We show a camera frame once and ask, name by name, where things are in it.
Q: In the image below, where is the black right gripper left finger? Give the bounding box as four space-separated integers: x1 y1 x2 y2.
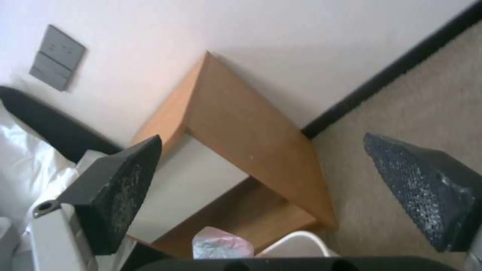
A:
31 134 163 271

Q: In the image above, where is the crumpled pink white garbage bag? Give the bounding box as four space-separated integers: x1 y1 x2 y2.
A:
192 225 256 259

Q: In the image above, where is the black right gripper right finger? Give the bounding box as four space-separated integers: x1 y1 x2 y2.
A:
362 132 482 254

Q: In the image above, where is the white bed linen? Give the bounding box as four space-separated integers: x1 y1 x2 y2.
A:
0 108 99 254

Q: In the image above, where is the grey wall switch panel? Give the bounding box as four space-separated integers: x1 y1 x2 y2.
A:
29 24 87 92

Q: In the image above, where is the black padded headboard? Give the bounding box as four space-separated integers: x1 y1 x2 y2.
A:
0 85 124 163

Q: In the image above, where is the light wooden side table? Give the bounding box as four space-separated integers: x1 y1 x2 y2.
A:
130 50 339 259

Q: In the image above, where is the black skirting board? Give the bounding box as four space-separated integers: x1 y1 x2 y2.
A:
300 5 482 139

